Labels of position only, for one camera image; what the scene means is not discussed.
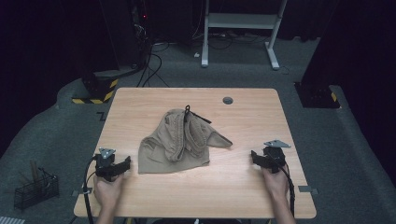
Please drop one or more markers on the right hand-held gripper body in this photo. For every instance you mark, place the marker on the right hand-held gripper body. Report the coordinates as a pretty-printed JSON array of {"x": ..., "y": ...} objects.
[{"x": 274, "y": 157}]

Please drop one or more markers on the white metal desk frame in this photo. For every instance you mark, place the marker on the white metal desk frame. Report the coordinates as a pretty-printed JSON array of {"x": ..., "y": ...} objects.
[{"x": 239, "y": 20}]

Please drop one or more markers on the person's left hand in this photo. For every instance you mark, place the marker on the person's left hand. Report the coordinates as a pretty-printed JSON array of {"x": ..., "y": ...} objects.
[{"x": 107, "y": 191}]

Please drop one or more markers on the dark computer tower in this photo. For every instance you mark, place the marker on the dark computer tower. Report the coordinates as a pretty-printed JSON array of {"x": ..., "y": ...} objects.
[{"x": 141, "y": 18}]

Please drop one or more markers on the grey tape strip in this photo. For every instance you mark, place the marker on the grey tape strip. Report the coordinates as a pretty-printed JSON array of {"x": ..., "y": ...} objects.
[
  {"x": 77, "y": 193},
  {"x": 306, "y": 188}
]

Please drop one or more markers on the small white plug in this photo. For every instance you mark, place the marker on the small white plug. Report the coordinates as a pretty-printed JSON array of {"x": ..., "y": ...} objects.
[{"x": 196, "y": 55}]

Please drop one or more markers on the black stand base yellow mark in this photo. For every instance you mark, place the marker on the black stand base yellow mark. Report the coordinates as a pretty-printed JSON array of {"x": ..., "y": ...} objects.
[{"x": 316, "y": 95}]

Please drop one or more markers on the person's right hand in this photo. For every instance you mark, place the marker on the person's right hand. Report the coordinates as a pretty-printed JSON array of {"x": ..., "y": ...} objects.
[{"x": 276, "y": 183}]

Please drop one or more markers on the khaki shorts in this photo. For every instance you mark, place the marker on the khaki shorts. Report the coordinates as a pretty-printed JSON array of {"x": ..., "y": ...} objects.
[{"x": 174, "y": 146}]

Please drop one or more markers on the black yellow striped stand base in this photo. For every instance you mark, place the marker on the black yellow striped stand base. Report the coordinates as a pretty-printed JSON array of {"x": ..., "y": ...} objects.
[{"x": 101, "y": 88}]

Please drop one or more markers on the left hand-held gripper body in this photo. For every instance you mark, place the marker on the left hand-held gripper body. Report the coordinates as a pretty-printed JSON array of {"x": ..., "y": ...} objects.
[{"x": 105, "y": 166}]

